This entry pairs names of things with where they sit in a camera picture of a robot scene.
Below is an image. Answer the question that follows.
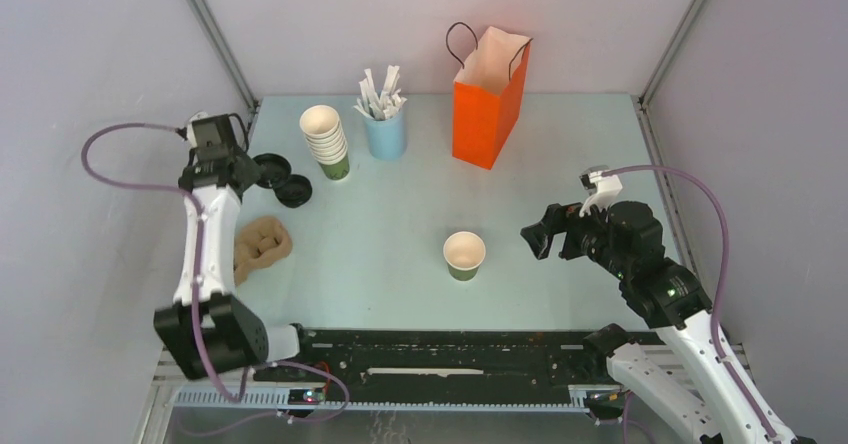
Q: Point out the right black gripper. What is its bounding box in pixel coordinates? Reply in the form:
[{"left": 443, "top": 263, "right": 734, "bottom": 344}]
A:
[{"left": 519, "top": 192, "right": 628, "bottom": 278}]

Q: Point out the green paper coffee cup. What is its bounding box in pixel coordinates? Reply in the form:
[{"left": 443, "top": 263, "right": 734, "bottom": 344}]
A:
[{"left": 443, "top": 231, "right": 486, "bottom": 282}]

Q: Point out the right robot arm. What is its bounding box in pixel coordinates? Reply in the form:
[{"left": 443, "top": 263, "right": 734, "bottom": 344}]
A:
[{"left": 520, "top": 201, "right": 807, "bottom": 443}]

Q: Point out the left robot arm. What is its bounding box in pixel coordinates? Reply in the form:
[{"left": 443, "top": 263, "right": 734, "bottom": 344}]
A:
[{"left": 153, "top": 144, "right": 293, "bottom": 380}]

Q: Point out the black plastic lid stack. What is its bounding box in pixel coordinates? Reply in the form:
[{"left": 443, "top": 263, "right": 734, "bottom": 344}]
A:
[{"left": 273, "top": 174, "right": 313, "bottom": 209}]

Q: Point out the brown cardboard cup carrier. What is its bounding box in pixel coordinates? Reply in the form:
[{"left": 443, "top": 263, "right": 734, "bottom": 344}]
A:
[{"left": 233, "top": 216, "right": 293, "bottom": 286}]

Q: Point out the stack of paper cups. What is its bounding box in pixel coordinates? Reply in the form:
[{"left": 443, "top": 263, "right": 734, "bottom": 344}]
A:
[{"left": 299, "top": 105, "right": 350, "bottom": 181}]

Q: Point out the orange paper bag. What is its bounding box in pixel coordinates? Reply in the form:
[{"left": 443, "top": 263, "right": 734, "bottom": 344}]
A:
[{"left": 445, "top": 22, "right": 533, "bottom": 170}]

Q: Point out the light blue holder cup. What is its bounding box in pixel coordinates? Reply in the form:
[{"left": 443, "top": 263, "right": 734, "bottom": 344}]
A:
[{"left": 363, "top": 109, "right": 407, "bottom": 161}]

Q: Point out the white stirrer packets bundle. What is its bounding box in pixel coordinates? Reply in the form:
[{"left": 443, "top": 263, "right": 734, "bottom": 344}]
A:
[{"left": 353, "top": 65, "right": 407, "bottom": 121}]

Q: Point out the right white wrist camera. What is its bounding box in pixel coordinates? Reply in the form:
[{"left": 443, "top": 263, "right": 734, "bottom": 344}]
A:
[{"left": 579, "top": 166, "right": 623, "bottom": 217}]

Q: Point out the black metal base rail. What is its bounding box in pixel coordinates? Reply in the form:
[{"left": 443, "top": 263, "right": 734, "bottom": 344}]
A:
[{"left": 155, "top": 324, "right": 690, "bottom": 416}]

